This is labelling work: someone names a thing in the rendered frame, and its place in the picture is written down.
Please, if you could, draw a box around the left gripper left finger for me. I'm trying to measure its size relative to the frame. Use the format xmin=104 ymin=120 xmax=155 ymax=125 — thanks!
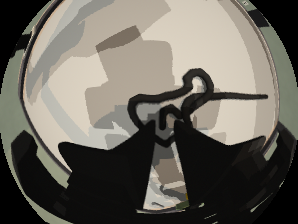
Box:
xmin=58 ymin=120 xmax=156 ymax=210

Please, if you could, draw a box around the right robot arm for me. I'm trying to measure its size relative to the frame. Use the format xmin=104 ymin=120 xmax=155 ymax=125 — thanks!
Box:
xmin=10 ymin=31 xmax=32 ymax=58

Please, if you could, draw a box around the black knotted rope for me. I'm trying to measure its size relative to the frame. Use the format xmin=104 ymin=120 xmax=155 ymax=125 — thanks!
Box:
xmin=127 ymin=68 xmax=268 ymax=148

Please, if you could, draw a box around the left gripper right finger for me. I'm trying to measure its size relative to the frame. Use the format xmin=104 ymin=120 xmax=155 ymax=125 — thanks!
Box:
xmin=173 ymin=120 xmax=266 ymax=207

